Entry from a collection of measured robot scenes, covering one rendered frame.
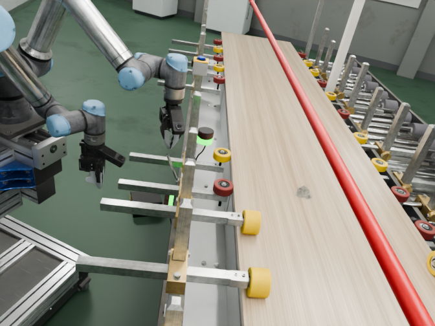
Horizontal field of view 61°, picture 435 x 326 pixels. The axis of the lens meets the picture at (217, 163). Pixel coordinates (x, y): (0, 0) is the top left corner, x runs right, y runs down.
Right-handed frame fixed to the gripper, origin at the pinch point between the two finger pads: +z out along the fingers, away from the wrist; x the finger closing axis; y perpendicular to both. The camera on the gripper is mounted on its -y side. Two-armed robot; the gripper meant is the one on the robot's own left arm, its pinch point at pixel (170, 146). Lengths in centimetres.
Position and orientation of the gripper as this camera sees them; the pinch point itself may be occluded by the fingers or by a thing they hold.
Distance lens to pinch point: 145.4
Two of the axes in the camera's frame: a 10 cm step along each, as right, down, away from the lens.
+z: -1.5, 8.3, 5.3
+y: -3.5, -5.5, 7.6
